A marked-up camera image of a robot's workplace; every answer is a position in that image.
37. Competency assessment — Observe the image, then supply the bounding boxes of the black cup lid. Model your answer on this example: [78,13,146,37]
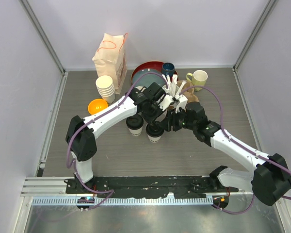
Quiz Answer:
[126,114,144,130]
[146,124,164,137]

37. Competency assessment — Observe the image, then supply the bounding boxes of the red round tray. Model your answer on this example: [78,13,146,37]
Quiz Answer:
[131,61,178,83]

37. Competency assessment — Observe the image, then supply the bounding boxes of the brown paper takeout bag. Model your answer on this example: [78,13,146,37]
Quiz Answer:
[92,33,128,94]

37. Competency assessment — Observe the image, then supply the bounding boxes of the stack of white paper cups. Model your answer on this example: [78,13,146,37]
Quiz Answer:
[96,75,115,104]

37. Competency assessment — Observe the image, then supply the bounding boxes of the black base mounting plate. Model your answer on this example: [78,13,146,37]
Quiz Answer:
[65,175,240,199]

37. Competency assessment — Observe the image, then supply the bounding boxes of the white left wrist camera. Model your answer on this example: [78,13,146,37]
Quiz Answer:
[158,94,175,112]

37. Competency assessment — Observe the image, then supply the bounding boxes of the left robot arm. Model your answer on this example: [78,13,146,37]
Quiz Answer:
[65,83,173,194]

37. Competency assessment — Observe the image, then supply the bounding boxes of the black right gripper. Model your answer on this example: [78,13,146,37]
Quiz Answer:
[159,105,196,133]

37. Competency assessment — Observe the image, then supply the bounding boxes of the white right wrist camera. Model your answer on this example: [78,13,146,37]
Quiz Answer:
[174,94,188,113]

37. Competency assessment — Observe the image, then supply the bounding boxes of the white paper cup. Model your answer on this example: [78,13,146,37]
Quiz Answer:
[129,127,143,136]
[148,135,161,143]

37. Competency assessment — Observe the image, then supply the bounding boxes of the orange plastic bowl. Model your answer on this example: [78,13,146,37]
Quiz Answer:
[88,99,108,115]

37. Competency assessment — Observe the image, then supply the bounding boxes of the aluminium frame rail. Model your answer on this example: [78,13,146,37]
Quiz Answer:
[21,176,246,210]

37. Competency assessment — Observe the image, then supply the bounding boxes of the brown cardboard cup carrier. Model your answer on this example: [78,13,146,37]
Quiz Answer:
[177,80,199,103]

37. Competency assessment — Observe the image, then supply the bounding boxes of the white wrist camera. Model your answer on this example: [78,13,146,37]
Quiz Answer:
[158,94,175,112]
[174,94,188,113]

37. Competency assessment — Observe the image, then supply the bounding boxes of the blue ceramic plate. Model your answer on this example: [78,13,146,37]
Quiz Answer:
[132,68,165,88]

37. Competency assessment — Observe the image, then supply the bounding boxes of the light green ceramic mug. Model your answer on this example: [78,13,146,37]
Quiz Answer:
[186,70,208,86]

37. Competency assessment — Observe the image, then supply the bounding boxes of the dark blue ceramic cup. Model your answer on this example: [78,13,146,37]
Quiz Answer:
[161,63,175,77]

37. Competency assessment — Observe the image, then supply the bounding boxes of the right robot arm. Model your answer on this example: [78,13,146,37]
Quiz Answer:
[158,102,291,206]

